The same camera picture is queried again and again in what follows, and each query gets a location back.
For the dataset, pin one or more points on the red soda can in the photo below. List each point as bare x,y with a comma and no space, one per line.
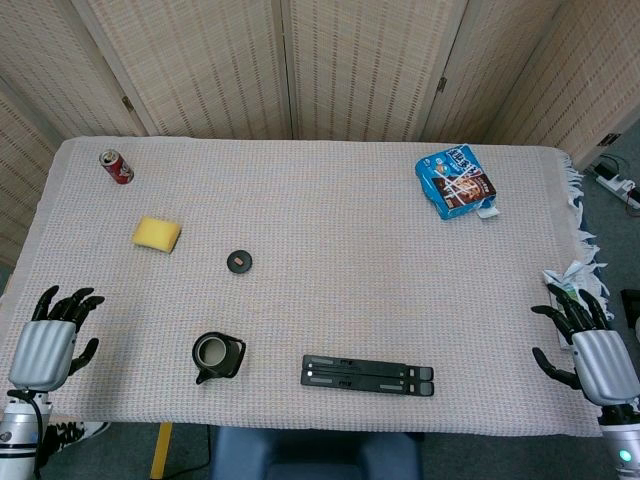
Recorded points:
117,167

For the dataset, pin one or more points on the black folding laptop stand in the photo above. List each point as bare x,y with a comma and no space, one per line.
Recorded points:
367,376

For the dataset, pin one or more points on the crumpled white paper package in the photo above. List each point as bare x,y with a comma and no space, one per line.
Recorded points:
570,290

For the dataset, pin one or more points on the woven beige tablecloth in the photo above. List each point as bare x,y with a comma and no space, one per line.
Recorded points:
310,285

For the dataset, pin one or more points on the small black round lid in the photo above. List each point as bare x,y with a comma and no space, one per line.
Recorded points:
240,261

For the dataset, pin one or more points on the yellow sponge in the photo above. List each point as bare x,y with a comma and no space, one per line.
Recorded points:
156,234

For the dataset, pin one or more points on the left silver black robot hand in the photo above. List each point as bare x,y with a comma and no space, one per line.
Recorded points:
42,350

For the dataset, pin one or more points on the woven folding screen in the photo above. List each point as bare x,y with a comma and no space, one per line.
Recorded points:
320,67

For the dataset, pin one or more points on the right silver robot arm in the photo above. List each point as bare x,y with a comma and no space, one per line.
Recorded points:
622,440

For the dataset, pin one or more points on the blue snack package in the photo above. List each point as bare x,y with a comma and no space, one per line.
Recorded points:
456,182

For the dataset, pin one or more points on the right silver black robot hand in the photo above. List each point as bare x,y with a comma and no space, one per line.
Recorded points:
597,360

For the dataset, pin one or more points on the white power strip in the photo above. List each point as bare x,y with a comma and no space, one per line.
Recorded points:
617,182

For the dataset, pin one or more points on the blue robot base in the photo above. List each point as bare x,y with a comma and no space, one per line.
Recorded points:
315,454

